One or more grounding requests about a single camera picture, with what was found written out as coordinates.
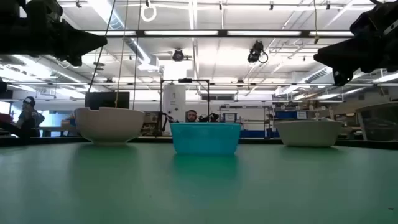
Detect black table edge rail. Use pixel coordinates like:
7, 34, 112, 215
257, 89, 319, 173
0, 136, 398, 151

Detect beige equipment box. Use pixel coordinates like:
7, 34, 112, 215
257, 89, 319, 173
141, 111, 163, 137

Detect hanging cable with plug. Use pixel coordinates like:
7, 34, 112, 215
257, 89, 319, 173
312, 0, 320, 45

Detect white looped cable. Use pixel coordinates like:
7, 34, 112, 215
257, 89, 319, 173
140, 0, 157, 23

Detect white bowl with plain rim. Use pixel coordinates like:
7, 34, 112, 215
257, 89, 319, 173
274, 120, 344, 148

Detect black overhead camera with cable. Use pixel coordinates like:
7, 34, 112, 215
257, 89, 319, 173
247, 40, 269, 65

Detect black monitor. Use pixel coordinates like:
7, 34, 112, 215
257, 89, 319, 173
85, 91, 131, 110

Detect long overhead light bar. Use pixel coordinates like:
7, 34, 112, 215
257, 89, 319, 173
83, 29, 356, 39

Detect blue storage bins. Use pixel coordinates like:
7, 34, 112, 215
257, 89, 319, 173
274, 110, 309, 121

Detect round black overhead camera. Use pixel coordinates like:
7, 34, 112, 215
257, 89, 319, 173
172, 48, 185, 62

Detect black hanging cable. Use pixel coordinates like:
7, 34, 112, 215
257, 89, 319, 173
88, 0, 117, 93

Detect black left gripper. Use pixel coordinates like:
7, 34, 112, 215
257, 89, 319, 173
0, 0, 108, 67

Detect teal plastic bowl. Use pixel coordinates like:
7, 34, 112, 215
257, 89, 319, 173
170, 122, 243, 156

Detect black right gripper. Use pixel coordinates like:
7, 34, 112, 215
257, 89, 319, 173
313, 0, 398, 87

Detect white bowl with notched rim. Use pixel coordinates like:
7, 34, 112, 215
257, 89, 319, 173
73, 106, 146, 146

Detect thin dark hanging cable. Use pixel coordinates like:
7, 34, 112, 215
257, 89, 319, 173
132, 0, 142, 110

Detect black mesh bin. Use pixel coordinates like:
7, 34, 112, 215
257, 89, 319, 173
355, 101, 398, 141

